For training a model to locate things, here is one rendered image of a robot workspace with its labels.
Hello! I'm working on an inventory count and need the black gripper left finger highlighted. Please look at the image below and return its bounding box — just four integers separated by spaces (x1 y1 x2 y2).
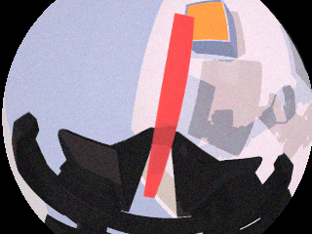
58 128 155 213

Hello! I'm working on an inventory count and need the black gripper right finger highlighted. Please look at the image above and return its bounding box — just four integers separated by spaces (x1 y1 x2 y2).
172 132 262 217

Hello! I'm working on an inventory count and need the red box lid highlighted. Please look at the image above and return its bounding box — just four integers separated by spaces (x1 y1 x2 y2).
143 13 195 198

